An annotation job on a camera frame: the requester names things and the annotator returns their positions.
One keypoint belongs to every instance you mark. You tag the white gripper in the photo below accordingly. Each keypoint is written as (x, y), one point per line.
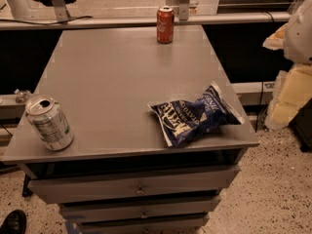
(300, 38)

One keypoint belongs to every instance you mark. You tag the blue chip bag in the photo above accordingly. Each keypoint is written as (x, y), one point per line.
(183, 120)

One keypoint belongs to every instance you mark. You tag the red coke can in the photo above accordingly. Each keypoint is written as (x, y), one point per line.
(165, 24)

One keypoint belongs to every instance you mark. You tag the silver green soda can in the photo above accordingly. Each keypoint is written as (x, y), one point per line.
(49, 122)

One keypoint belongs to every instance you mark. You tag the bottom grey drawer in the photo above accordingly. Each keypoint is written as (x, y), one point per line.
(144, 226)

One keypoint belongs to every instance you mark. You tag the grey drawer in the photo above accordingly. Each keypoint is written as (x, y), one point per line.
(103, 187)
(141, 208)
(144, 226)

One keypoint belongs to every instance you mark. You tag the middle grey drawer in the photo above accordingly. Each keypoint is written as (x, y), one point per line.
(141, 208)

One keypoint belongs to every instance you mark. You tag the top grey drawer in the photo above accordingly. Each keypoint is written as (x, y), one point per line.
(103, 187)

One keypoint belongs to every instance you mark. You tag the small shiny metal clamp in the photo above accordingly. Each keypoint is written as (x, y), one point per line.
(22, 95)

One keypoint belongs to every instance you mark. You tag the white pipe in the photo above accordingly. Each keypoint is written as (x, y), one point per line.
(20, 9)

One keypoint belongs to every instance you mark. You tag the black shoe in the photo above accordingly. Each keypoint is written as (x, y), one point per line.
(14, 223)

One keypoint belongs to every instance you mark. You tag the grey metal rail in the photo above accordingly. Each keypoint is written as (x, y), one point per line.
(84, 23)

